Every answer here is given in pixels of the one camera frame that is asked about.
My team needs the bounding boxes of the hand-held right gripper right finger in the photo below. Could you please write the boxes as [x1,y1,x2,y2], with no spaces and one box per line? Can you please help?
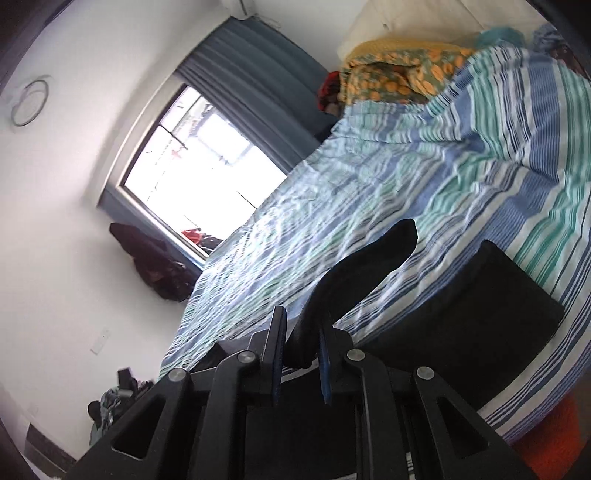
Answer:
[318,324,541,480]

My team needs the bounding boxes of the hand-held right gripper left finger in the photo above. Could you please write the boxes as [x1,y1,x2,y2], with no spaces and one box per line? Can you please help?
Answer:
[65,305,288,480]

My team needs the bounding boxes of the black pants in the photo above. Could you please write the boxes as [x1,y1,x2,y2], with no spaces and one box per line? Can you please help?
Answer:
[277,219,566,411]

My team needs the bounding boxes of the person's orange fleece pants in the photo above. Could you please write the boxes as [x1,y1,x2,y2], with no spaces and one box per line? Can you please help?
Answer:
[522,394,591,480]

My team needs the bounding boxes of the red clothes by window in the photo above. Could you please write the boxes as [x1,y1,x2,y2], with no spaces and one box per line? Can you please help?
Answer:
[181,227,222,252]

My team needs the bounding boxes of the clothes pile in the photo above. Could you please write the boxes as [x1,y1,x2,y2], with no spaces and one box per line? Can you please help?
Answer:
[88,367,155,444]

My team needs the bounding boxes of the striped bed sheet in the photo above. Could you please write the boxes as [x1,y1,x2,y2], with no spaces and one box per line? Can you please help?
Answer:
[159,44,591,446]

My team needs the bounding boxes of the window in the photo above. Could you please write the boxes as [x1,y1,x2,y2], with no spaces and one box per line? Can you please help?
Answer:
[97,74,301,268]

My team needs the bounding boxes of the dark speckled panel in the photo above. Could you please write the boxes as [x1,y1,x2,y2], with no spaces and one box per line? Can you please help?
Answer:
[25,424,77,468]

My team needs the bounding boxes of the red black bag by curtain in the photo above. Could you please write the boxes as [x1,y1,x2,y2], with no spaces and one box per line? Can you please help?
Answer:
[318,70,345,114]

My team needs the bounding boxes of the blue curtain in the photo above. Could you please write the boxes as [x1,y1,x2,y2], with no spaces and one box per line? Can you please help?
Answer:
[178,16,340,171]

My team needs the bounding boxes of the orange floral blanket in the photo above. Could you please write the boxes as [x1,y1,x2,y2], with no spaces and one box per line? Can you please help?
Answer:
[339,39,476,107]

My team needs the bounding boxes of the round ceiling lamp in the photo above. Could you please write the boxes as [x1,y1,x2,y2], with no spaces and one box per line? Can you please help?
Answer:
[10,79,51,126]

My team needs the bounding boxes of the beige padded headboard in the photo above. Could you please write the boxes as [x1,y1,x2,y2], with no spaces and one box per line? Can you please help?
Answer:
[337,0,546,56]

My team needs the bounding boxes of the teal cloth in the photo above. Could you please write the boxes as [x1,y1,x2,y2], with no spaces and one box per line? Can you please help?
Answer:
[478,25,525,47]

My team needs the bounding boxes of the blue crumpled cloth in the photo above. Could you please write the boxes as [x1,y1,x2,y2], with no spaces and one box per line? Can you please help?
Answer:
[531,23,573,51]

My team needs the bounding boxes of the dark clothes hanging on wall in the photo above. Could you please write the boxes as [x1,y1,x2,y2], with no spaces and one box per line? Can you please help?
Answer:
[108,222,197,302]

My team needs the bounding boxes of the white wall switch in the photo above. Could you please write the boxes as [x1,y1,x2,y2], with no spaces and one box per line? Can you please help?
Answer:
[90,328,112,356]

